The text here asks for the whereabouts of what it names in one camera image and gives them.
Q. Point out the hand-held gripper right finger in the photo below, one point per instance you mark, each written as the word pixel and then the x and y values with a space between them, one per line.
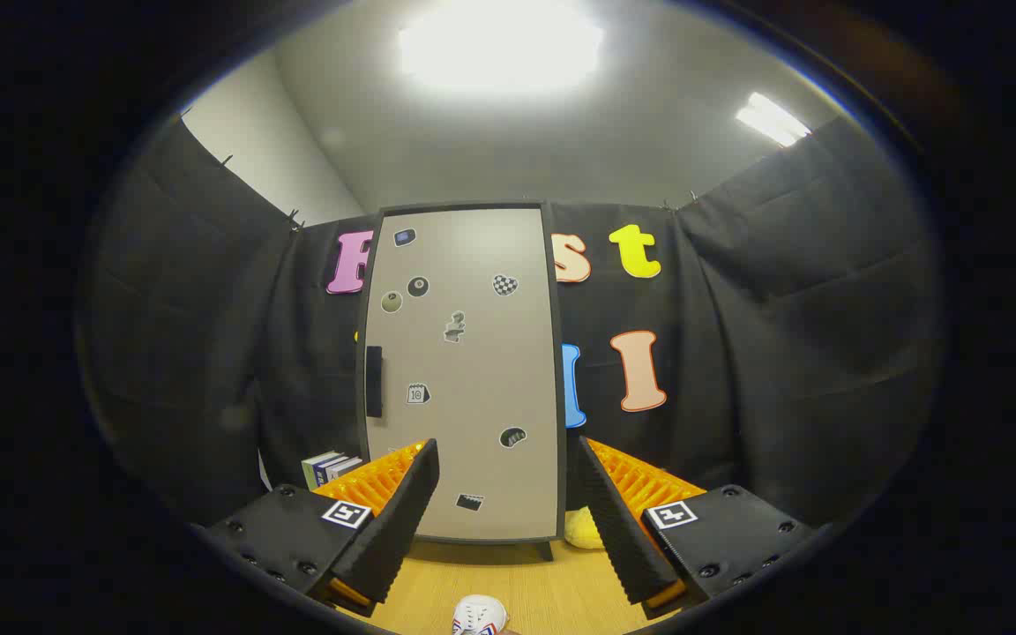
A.
pixel 618 529

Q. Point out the black backdrop cloth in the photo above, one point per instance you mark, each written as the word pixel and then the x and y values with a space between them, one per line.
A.
pixel 781 353

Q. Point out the white canvas shoe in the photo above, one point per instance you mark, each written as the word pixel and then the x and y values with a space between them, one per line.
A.
pixel 477 613

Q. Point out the grey shoe cabinet door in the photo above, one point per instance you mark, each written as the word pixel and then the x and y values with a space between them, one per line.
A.
pixel 473 370

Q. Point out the large ceiling light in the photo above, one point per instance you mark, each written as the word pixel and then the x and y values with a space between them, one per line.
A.
pixel 499 44

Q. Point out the green spine book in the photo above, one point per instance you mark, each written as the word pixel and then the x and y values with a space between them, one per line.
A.
pixel 311 472

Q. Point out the blue spine book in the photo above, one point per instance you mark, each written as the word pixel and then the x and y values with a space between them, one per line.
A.
pixel 328 469

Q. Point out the grey shoe cabinet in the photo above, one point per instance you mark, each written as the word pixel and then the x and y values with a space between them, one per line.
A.
pixel 562 476

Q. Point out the white paper sheet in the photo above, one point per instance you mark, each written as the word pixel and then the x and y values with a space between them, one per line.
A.
pixel 265 476

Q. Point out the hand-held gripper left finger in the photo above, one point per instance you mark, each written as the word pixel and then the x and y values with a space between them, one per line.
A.
pixel 398 529

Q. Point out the narrow ceiling light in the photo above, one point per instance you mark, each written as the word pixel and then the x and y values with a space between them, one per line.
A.
pixel 773 119

